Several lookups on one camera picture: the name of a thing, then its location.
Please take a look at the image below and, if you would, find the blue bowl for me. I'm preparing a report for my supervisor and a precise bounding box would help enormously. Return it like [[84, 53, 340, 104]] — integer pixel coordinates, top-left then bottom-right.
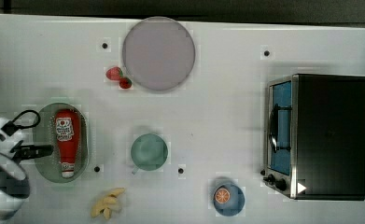
[[213, 183, 246, 217]]

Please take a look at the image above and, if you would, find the black toaster oven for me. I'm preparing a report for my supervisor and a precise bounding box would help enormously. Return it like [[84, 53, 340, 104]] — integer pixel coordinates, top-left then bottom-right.
[[260, 74, 365, 201]]

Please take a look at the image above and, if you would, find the red strawberry toy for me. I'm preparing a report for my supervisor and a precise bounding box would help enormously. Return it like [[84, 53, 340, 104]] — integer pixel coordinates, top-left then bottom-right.
[[105, 66, 123, 81], [119, 77, 132, 90]]

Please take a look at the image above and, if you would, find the green oval strainer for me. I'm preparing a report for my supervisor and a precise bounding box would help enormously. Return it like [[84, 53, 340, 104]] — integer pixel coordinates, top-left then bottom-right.
[[33, 103, 90, 183]]

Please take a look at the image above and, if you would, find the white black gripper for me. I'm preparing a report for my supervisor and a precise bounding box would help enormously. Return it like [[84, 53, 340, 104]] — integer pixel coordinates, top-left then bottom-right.
[[0, 118, 53, 161]]

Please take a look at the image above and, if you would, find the red ketchup bottle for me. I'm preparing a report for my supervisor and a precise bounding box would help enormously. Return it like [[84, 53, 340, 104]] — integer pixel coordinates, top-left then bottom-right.
[[54, 109, 80, 178]]

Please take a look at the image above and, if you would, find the orange slice toy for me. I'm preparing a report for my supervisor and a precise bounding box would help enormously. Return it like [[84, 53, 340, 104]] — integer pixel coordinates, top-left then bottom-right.
[[214, 187, 231, 203]]

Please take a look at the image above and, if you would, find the grey round plate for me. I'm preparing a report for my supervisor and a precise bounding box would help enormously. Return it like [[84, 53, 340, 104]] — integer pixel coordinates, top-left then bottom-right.
[[122, 17, 195, 91]]

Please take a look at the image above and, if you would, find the green mug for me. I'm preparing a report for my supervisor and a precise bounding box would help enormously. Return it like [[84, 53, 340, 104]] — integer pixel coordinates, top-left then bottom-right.
[[131, 133, 168, 175]]

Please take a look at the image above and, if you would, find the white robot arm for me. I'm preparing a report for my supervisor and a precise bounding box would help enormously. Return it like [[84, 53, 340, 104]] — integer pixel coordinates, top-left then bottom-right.
[[0, 118, 53, 224]]

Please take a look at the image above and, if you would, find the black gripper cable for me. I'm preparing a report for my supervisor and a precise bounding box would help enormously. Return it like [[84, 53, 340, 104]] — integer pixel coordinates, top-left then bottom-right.
[[3, 109, 42, 137]]

